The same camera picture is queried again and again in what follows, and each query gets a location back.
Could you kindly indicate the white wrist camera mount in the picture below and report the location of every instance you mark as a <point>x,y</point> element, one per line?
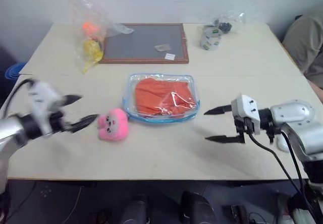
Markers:
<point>246,108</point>
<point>43,95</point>

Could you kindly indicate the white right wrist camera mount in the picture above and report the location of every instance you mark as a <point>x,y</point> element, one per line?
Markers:
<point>246,108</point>

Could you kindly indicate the white rounded object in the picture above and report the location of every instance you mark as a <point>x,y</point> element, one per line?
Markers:
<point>282,143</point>

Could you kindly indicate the person in beige clothing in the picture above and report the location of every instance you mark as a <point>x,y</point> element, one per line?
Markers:
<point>306,40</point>

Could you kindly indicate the blue plastic bowl stack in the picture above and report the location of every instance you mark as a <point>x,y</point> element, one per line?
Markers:
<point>13,71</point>

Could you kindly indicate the yellow toy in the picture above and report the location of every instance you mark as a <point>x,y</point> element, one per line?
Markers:
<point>92,48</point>

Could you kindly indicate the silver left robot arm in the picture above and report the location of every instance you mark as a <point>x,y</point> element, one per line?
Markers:
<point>10,133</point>

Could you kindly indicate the small clear plastic packet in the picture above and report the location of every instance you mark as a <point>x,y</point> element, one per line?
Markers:
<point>162,47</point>

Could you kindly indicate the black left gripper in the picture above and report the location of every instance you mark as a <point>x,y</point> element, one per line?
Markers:
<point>59,121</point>

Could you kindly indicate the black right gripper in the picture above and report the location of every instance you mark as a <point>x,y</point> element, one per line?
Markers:
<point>242,126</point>

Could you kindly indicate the clear plastic zipper pouch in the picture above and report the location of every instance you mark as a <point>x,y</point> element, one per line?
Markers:
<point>161,77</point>

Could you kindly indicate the pink plush toy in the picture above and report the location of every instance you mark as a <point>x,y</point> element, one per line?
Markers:
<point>112,125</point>

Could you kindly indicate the clear bag of black parts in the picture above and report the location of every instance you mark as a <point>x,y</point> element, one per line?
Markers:
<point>227,23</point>

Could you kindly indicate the orange toy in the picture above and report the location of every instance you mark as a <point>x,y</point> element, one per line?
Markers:
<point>89,28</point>

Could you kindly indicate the small white label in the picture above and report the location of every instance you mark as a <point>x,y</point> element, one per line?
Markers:
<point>169,56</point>

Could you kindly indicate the large clear plastic bag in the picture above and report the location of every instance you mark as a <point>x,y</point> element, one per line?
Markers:
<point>80,14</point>

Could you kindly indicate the wood framed chalkboard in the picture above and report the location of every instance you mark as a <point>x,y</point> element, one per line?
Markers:
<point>141,42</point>

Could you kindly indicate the silver tape roll green label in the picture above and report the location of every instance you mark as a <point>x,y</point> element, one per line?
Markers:
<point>209,43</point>
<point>213,31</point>

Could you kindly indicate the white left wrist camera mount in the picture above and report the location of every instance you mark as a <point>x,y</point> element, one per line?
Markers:
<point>43,95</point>

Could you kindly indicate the orange cloth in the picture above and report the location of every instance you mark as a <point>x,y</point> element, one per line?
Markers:
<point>151,95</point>

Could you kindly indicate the dark rounded shape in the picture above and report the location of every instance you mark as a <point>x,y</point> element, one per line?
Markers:
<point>198,209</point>
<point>135,210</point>

